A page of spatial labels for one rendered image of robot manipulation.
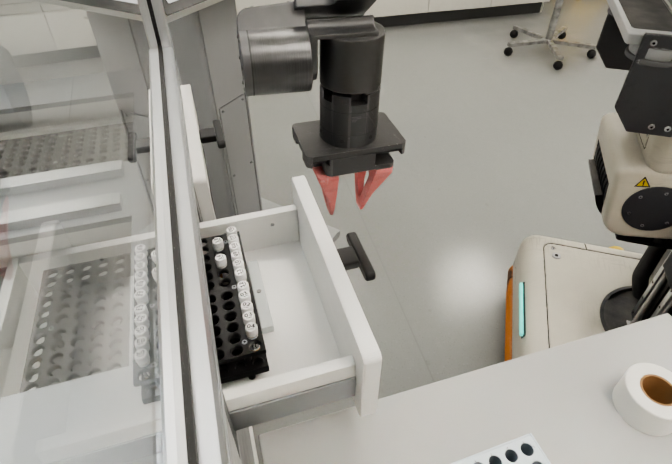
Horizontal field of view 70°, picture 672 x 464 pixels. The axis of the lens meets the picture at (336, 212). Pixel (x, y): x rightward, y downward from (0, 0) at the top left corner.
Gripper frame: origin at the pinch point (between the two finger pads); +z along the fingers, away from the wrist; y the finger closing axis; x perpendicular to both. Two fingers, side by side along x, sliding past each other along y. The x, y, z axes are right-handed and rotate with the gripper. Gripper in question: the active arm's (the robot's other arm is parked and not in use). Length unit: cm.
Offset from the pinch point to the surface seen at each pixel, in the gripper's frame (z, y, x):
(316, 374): 6.9, 7.7, 15.7
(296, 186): 3.3, 3.6, -8.7
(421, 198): 94, -71, -102
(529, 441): 16.1, -13.0, 24.1
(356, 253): 5.0, -0.5, 3.3
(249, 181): 66, 1, -95
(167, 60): -2.6, 17.1, -38.3
